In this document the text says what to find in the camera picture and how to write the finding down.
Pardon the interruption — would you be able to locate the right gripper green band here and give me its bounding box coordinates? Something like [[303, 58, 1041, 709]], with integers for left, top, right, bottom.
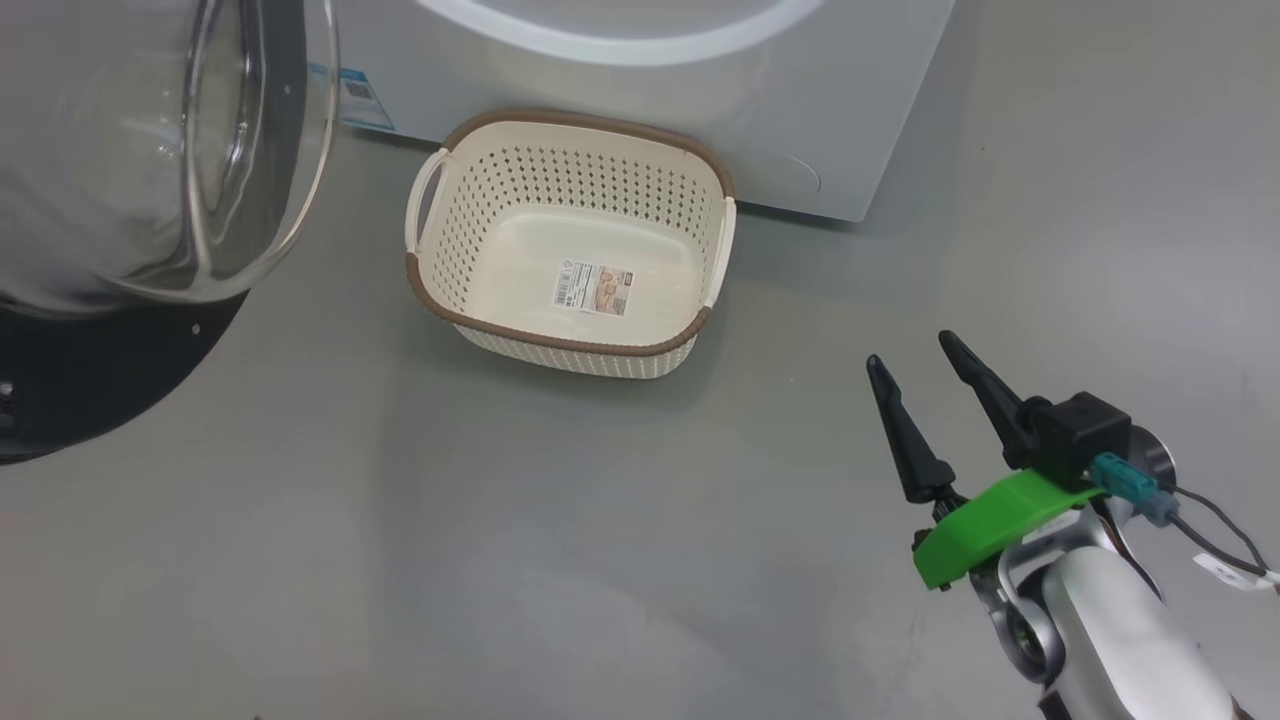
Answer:
[[866, 330, 1109, 591]]

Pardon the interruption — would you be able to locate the black glass washer door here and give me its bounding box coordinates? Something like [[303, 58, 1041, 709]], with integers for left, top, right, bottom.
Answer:
[[0, 0, 341, 466]]

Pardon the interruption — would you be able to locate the white front-load washing machine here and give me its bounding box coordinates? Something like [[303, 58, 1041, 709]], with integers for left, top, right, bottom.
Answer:
[[335, 0, 959, 224]]

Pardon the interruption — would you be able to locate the basket product label sticker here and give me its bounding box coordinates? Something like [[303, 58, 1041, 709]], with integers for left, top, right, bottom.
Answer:
[[553, 259, 636, 317]]

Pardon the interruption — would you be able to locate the cream perforated laundry basket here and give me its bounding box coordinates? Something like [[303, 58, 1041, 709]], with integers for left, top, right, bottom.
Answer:
[[403, 108, 739, 381]]

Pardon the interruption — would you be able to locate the blue energy label sticker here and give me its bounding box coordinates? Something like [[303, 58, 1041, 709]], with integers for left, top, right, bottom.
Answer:
[[335, 66, 395, 132]]

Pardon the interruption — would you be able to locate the teal connector with black cable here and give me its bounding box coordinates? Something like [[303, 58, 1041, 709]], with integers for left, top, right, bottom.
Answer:
[[1090, 452, 1280, 593]]

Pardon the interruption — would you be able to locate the white cable tag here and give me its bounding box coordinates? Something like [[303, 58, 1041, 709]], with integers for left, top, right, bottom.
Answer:
[[1192, 552, 1280, 591]]

